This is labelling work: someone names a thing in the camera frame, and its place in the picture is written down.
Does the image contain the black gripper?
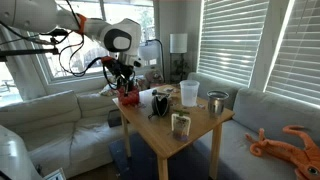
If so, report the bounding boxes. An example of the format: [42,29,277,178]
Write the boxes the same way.
[105,58,137,96]

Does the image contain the white arc lamp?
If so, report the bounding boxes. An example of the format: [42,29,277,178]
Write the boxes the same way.
[137,38,166,80]

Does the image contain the dark blue rug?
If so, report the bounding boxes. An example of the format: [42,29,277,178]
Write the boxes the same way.
[108,132,214,180]

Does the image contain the grey fabric sofa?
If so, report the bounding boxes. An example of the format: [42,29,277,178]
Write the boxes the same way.
[186,72,320,180]

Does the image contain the black boom pole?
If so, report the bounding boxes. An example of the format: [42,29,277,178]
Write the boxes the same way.
[0,47,60,63]

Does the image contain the light wooden table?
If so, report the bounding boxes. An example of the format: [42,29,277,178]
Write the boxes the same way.
[112,83,236,180]

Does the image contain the black camera on mount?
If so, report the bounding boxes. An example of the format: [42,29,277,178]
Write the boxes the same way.
[39,28,70,46]

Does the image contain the black box under table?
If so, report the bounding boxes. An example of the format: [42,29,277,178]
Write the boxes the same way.
[107,108,123,128]

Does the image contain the wooden plate with items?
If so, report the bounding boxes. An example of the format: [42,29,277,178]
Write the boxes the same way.
[151,84,182,98]

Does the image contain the metal cup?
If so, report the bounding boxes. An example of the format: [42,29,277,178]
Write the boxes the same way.
[206,90,230,117]

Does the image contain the wide white window blinds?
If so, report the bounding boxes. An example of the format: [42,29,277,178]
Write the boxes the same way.
[197,0,270,87]

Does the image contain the white leather sofa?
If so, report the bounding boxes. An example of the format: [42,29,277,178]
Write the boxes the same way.
[0,75,141,179]

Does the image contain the black heart-shaped purse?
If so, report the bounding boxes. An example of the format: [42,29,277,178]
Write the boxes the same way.
[147,93,171,120]

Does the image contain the pink plush toy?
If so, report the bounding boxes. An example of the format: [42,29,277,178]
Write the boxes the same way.
[144,68,165,89]

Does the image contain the narrow white window blinds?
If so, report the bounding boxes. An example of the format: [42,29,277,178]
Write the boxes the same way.
[265,0,320,107]

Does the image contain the floral pillow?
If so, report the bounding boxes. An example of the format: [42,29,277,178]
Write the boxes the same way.
[99,83,120,98]

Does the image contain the orange squid plush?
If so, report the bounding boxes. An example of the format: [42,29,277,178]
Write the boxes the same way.
[245,124,320,180]

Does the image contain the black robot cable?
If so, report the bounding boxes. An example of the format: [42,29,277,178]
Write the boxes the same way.
[57,0,113,78]

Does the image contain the white picture frame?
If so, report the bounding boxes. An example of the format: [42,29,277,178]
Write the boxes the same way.
[43,167,67,180]

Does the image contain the clear plastic pitcher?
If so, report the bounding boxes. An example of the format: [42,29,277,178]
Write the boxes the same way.
[179,79,201,108]

